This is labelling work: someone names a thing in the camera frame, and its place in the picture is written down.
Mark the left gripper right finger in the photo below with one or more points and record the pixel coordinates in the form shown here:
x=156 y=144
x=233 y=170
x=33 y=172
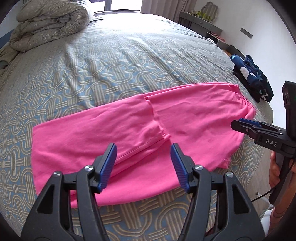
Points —
x=220 y=209

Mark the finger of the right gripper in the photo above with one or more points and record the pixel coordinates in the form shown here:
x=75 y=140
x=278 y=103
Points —
x=253 y=131
x=259 y=124

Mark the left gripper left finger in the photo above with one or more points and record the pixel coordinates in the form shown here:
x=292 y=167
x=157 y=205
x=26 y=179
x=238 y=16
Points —
x=50 y=217

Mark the pink pants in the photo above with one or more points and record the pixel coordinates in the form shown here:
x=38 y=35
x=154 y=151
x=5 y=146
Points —
x=197 y=117

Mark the pink sleeved right forearm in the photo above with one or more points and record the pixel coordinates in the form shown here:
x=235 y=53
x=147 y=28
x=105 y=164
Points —
x=279 y=211

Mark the person right hand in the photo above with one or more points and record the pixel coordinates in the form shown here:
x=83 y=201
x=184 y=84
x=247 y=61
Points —
x=274 y=172

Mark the navy star fleece garment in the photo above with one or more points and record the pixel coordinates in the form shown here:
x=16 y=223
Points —
x=254 y=76

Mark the dark chair back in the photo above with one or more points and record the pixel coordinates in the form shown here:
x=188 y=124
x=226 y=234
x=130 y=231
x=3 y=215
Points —
x=233 y=50

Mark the green bottles on desk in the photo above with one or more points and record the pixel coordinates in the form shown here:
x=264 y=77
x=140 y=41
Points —
x=201 y=15

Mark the beige right curtain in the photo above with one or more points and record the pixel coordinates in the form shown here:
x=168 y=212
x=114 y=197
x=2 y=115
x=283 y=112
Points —
x=169 y=9

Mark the patterned bed cover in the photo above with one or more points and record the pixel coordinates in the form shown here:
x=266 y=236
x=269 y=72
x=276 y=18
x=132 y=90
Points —
x=114 y=57

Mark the dark framed window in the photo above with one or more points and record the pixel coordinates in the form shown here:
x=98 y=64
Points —
x=116 y=5

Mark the folded grey-green duvet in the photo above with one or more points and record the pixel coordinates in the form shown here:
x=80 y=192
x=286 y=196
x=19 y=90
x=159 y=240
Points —
x=40 y=22

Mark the grey wall switch panel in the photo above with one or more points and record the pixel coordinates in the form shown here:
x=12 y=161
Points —
x=245 y=32

